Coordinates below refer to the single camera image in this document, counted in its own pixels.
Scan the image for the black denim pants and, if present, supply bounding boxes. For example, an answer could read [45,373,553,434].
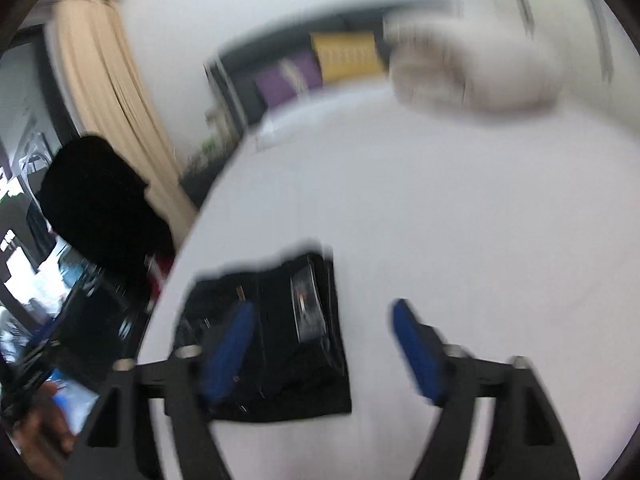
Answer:
[174,249,352,424]

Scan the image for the person's left hand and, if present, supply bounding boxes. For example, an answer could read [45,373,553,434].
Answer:
[13,382,76,480]

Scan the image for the red white bag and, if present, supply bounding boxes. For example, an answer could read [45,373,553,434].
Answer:
[146,257,175,313]

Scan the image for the black hanging garment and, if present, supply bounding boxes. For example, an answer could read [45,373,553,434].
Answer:
[39,134,176,307]

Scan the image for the dark grey nightstand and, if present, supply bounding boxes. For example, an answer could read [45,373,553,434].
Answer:
[179,134,240,210]

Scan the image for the beige curtain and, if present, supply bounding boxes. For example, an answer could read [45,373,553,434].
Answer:
[53,0,196,244]

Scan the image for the dark grey headboard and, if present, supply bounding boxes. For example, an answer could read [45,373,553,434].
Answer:
[204,0,461,131]

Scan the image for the purple patterned pillow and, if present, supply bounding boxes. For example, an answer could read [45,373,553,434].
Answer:
[254,50,323,108]

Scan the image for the yellow patterned pillow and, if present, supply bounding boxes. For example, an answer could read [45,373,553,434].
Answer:
[310,32,385,84]

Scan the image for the white wardrobe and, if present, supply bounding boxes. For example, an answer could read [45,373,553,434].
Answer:
[494,0,639,130]

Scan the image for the folded beige duvet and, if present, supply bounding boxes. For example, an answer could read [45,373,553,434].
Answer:
[383,8,564,115]

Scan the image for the dark window frame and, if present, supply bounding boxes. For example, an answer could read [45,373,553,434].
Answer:
[1,26,77,318]

